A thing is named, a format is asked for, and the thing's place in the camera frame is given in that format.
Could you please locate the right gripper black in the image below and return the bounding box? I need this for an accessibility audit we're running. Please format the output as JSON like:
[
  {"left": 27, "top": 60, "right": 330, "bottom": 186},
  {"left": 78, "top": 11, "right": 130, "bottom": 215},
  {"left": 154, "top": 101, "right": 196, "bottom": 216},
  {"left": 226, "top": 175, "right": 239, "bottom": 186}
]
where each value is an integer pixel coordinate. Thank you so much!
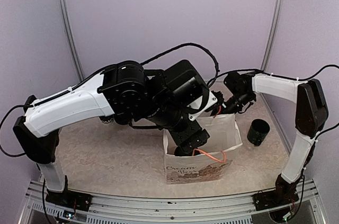
[{"left": 208, "top": 90, "right": 254, "bottom": 130}]

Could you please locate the aluminium front rail frame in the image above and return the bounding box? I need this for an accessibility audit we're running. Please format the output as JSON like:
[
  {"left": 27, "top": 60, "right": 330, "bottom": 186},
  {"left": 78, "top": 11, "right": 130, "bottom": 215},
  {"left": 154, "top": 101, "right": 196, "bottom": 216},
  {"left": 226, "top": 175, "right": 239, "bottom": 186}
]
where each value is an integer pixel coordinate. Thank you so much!
[{"left": 18, "top": 180, "right": 327, "bottom": 223}]

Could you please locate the white paper takeout bag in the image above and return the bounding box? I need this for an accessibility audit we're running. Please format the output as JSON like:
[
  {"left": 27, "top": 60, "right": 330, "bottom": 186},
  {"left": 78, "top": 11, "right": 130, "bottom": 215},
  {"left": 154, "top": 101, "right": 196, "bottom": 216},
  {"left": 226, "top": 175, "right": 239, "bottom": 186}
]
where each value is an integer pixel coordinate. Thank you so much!
[{"left": 163, "top": 114, "right": 243, "bottom": 184}]

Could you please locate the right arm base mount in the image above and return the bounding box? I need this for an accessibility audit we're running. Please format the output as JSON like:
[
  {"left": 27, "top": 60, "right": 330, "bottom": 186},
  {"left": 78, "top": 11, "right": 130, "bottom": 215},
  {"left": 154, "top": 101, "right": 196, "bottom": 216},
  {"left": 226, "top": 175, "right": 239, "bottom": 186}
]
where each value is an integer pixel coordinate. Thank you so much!
[{"left": 252, "top": 180, "right": 299, "bottom": 211}]

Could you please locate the left aluminium corner post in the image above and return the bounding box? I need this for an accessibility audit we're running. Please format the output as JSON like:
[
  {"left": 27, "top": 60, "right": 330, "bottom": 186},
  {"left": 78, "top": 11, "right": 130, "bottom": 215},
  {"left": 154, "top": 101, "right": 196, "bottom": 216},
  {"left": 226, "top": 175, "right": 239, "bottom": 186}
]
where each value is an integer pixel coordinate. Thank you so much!
[{"left": 59, "top": 0, "right": 84, "bottom": 82}]

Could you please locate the cup holding white straws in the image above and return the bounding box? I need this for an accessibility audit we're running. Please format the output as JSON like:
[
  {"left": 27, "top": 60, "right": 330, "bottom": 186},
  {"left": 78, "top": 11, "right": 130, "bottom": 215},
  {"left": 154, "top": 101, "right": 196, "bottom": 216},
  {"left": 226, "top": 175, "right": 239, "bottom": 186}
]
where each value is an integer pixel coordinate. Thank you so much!
[{"left": 99, "top": 115, "right": 114, "bottom": 124}]

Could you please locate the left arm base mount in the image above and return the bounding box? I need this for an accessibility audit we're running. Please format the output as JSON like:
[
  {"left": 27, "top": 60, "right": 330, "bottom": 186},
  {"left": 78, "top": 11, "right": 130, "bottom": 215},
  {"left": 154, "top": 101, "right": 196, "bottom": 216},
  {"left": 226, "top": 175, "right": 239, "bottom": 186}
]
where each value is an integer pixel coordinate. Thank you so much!
[{"left": 46, "top": 176, "right": 92, "bottom": 212}]

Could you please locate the aluminium corner post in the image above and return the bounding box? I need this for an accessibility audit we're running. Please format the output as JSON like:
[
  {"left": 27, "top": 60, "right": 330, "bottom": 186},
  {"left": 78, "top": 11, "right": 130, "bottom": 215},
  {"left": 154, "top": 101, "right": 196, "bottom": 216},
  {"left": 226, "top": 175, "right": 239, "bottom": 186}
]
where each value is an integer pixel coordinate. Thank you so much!
[
  {"left": 59, "top": 0, "right": 84, "bottom": 82},
  {"left": 261, "top": 0, "right": 283, "bottom": 71}
]

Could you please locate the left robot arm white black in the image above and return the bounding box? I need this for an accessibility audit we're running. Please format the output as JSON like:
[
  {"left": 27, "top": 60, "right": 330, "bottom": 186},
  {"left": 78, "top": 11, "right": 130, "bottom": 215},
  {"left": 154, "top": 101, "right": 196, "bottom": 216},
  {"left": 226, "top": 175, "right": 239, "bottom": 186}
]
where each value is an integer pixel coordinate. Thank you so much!
[{"left": 13, "top": 60, "right": 217, "bottom": 205}]

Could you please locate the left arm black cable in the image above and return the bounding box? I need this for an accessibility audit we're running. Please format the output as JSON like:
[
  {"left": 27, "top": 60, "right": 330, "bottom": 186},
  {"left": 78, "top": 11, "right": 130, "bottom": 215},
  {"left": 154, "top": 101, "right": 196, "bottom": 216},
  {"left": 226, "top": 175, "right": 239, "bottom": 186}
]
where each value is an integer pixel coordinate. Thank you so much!
[{"left": 0, "top": 42, "right": 222, "bottom": 157}]

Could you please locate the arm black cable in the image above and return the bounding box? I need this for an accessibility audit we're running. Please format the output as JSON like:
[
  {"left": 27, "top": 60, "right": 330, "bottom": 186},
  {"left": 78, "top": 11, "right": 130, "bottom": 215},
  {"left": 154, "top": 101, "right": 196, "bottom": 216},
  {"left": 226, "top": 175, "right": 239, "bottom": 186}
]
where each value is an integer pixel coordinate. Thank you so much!
[
  {"left": 206, "top": 65, "right": 339, "bottom": 140},
  {"left": 0, "top": 42, "right": 222, "bottom": 157}
]

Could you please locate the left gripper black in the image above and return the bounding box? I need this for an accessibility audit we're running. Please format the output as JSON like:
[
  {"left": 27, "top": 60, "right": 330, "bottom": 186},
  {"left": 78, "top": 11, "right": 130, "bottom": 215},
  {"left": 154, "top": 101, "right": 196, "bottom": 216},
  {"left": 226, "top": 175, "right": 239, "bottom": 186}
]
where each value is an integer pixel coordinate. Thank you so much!
[{"left": 143, "top": 97, "right": 211, "bottom": 155}]

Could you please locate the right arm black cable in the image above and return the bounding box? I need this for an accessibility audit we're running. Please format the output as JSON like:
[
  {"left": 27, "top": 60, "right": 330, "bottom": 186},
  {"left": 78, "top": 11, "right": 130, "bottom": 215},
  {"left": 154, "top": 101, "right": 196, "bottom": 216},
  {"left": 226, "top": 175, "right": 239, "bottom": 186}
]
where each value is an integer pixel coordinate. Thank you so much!
[{"left": 206, "top": 65, "right": 339, "bottom": 140}]

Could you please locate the right aluminium corner post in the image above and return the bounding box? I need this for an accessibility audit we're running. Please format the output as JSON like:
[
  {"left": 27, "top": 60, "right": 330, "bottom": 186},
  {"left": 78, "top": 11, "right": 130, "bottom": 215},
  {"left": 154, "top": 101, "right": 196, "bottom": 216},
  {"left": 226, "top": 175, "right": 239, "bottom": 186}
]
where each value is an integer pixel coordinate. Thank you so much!
[{"left": 261, "top": 0, "right": 283, "bottom": 71}]

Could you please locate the dark green mug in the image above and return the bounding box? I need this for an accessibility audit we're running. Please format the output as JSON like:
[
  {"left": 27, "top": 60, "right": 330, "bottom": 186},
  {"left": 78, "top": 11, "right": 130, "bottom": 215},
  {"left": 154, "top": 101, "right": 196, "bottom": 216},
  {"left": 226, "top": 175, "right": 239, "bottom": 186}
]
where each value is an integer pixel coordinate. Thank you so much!
[{"left": 247, "top": 119, "right": 270, "bottom": 146}]

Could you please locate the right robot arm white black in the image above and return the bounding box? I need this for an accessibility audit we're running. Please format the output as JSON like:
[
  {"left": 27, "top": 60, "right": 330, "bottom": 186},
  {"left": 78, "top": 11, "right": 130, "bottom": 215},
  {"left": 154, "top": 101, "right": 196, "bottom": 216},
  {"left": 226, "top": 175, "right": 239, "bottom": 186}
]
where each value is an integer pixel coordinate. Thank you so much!
[{"left": 223, "top": 72, "right": 329, "bottom": 205}]

